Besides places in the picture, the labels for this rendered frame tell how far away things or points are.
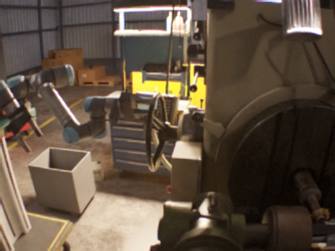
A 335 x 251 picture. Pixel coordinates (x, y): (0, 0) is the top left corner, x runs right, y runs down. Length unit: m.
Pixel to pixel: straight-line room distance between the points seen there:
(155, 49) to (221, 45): 2.27
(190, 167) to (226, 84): 0.32
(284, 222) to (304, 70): 0.53
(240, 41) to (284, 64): 0.18
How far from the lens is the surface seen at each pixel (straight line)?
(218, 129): 0.96
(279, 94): 0.97
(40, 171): 2.71
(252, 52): 0.95
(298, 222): 0.81
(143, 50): 3.21
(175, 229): 0.76
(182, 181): 1.01
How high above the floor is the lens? 1.79
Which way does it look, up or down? 21 degrees down
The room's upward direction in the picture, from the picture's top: straight up
